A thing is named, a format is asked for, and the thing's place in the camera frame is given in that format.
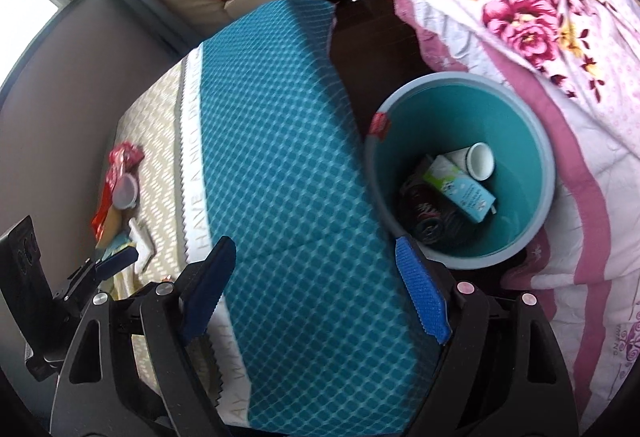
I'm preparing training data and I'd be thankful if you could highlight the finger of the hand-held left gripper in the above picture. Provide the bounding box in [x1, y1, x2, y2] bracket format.
[52, 247, 139, 318]

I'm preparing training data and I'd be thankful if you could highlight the yellow cake packet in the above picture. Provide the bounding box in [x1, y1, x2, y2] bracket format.
[97, 207, 136, 250]

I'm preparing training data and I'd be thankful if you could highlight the white paper cup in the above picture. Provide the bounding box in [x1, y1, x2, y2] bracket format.
[445, 142, 496, 182]

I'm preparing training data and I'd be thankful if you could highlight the floral pink quilt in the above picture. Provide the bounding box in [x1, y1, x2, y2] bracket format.
[359, 0, 640, 418]

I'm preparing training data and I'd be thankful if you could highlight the clear plastic water bottle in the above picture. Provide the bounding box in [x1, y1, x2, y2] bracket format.
[399, 157, 468, 248]

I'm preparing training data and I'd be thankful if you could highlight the pink paper cup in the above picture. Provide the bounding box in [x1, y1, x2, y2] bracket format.
[111, 173, 140, 210]

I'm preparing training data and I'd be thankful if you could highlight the patterned teal beige tablecloth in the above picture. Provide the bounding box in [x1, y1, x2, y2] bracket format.
[115, 0, 446, 437]

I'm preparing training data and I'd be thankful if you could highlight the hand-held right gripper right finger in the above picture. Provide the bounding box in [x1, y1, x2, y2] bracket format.
[395, 237, 581, 437]

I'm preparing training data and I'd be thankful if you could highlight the teal trash bin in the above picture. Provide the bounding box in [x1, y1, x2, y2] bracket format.
[363, 72, 556, 270]

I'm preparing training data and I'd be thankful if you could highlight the white medicine box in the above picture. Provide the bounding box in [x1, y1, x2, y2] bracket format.
[127, 217, 156, 274]

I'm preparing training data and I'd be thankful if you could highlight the pink snack wrapper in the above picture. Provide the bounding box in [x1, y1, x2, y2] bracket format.
[107, 142, 146, 182]

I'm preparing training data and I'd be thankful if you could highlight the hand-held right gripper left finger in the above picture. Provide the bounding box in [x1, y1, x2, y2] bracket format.
[52, 234, 238, 437]

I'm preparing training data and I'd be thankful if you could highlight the blue milk carton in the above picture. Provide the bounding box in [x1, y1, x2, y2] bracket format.
[422, 154, 498, 224]

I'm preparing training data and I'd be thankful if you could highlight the orange-red foil wrapper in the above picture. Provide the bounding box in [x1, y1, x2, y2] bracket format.
[91, 177, 118, 238]

